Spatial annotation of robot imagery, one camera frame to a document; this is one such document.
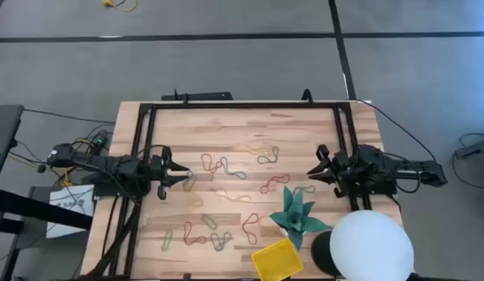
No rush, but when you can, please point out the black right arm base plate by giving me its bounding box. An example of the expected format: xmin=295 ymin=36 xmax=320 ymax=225
xmin=341 ymin=182 xmax=398 ymax=197

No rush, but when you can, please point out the yellow rubber band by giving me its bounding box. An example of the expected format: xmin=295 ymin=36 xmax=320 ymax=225
xmin=188 ymin=192 xmax=205 ymax=209
xmin=236 ymin=143 xmax=271 ymax=155
xmin=214 ymin=187 xmax=252 ymax=204

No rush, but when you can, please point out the grey side desk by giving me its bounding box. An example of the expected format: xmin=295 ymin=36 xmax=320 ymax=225
xmin=0 ymin=104 xmax=25 ymax=188

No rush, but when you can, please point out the yellow plastic basket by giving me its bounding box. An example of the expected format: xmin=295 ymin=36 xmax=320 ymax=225
xmin=251 ymin=237 xmax=305 ymax=281

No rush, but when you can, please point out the black cable bundle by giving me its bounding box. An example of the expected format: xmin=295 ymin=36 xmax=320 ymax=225
xmin=85 ymin=194 xmax=144 ymax=279

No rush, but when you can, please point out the black power strip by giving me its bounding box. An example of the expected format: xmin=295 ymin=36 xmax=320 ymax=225
xmin=161 ymin=91 xmax=233 ymax=101

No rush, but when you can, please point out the long black cable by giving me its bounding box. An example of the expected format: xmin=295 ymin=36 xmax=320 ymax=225
xmin=357 ymin=99 xmax=438 ymax=162

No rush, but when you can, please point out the black round lamp base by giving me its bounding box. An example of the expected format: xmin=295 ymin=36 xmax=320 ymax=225
xmin=311 ymin=230 xmax=340 ymax=277

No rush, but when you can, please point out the grey floor device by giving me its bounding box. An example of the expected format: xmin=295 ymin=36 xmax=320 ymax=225
xmin=454 ymin=134 xmax=484 ymax=159

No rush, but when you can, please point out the red rubber band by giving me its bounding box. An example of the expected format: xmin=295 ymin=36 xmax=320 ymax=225
xmin=241 ymin=212 xmax=261 ymax=246
xmin=183 ymin=221 xmax=208 ymax=247
xmin=201 ymin=153 xmax=223 ymax=174
xmin=259 ymin=173 xmax=291 ymax=195

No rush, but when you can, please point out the green artificial plant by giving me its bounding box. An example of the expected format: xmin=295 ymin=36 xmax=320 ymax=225
xmin=269 ymin=186 xmax=332 ymax=251

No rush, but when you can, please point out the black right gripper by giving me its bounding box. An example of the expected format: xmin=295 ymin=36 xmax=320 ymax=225
xmin=306 ymin=144 xmax=354 ymax=198

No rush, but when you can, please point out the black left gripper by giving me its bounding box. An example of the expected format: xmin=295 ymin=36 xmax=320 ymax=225
xmin=150 ymin=146 xmax=190 ymax=201

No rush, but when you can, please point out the yellow floor cable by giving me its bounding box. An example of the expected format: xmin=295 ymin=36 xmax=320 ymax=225
xmin=102 ymin=0 xmax=138 ymax=12

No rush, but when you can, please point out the white globe lamp shade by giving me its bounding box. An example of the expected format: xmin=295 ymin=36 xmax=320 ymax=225
xmin=329 ymin=209 xmax=415 ymax=281

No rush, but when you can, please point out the black desk bar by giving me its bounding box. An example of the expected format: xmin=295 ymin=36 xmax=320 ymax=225
xmin=0 ymin=188 xmax=94 ymax=231

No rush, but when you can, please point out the white paper sheet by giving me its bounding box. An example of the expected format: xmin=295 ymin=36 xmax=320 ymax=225
xmin=46 ymin=184 xmax=95 ymax=239

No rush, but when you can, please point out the black metal table frame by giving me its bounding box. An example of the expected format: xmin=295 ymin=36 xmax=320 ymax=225
xmin=123 ymin=100 xmax=372 ymax=279

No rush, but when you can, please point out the black power adapter green light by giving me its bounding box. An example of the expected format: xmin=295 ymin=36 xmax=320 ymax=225
xmin=89 ymin=132 xmax=109 ymax=151

